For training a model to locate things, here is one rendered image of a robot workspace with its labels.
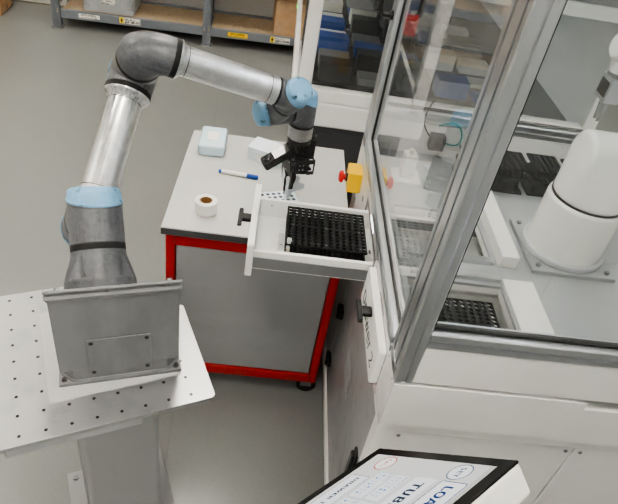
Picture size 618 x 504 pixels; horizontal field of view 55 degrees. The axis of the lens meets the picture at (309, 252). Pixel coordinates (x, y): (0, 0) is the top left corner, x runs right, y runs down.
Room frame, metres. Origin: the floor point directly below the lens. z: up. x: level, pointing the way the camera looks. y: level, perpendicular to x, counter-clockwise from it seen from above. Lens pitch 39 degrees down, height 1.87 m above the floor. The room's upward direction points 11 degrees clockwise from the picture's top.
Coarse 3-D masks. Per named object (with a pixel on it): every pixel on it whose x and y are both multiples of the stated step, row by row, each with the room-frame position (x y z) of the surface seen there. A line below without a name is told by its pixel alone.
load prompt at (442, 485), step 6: (444, 480) 0.47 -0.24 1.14; (438, 486) 0.45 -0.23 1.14; (444, 486) 0.45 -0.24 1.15; (450, 486) 0.45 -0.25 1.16; (456, 486) 0.45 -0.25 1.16; (462, 486) 0.44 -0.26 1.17; (426, 492) 0.45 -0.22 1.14; (432, 492) 0.44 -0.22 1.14; (438, 492) 0.44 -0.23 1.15; (444, 492) 0.44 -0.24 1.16; (450, 492) 0.43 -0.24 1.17; (456, 492) 0.43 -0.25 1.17; (420, 498) 0.43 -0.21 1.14; (426, 498) 0.43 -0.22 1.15; (432, 498) 0.43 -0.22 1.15; (438, 498) 0.43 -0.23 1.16; (444, 498) 0.42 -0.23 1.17; (450, 498) 0.42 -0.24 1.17
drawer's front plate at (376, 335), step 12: (372, 276) 1.13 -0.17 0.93; (372, 288) 1.08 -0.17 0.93; (372, 300) 1.05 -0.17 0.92; (372, 312) 1.02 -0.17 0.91; (372, 324) 0.99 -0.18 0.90; (372, 336) 0.96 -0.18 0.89; (384, 336) 0.93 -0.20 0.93; (372, 348) 0.93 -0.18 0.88; (384, 348) 0.89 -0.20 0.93; (372, 360) 0.90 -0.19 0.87; (372, 372) 0.88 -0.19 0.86
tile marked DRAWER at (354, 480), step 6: (354, 474) 0.54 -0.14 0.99; (348, 480) 0.53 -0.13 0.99; (354, 480) 0.52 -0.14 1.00; (360, 480) 0.52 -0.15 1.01; (336, 486) 0.52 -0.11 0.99; (342, 486) 0.51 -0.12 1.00; (348, 486) 0.51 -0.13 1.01; (354, 486) 0.50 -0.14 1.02; (330, 492) 0.50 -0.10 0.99; (336, 492) 0.50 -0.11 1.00; (342, 492) 0.49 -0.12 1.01; (318, 498) 0.49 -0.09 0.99; (324, 498) 0.49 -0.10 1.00; (330, 498) 0.48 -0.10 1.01; (336, 498) 0.48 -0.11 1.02
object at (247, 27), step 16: (80, 0) 4.90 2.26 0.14; (208, 0) 4.78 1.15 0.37; (64, 16) 4.59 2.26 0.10; (80, 16) 4.61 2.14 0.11; (96, 16) 4.63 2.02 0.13; (112, 16) 4.65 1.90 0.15; (128, 16) 4.74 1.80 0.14; (144, 16) 4.81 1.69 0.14; (160, 16) 4.88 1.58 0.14; (176, 16) 4.95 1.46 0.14; (192, 16) 5.03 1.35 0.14; (208, 16) 4.78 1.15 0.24; (224, 16) 5.18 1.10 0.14; (240, 16) 5.25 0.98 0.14; (256, 16) 5.29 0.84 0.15; (192, 32) 4.76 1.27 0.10; (208, 32) 4.78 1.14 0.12; (224, 32) 4.81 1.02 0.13; (240, 32) 4.83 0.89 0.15; (256, 32) 4.93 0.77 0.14; (272, 32) 5.01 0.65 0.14
